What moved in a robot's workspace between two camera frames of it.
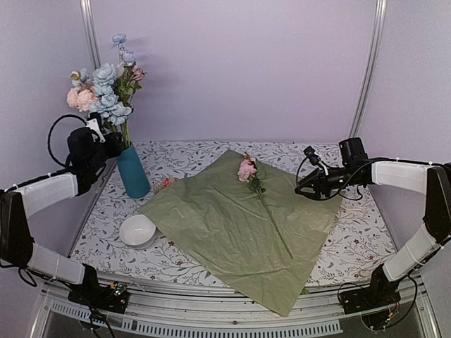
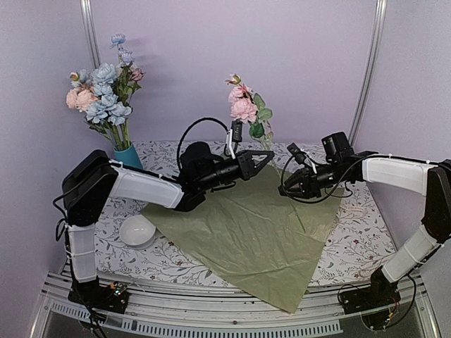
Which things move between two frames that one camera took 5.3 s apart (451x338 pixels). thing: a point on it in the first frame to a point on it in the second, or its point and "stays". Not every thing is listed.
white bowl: x=137 y=231 stays
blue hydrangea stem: x=106 y=101 stays
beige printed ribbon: x=351 y=208 stays
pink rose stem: x=249 y=172 to x=255 y=110
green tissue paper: x=220 y=224 stays
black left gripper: x=116 y=146 to x=247 y=165
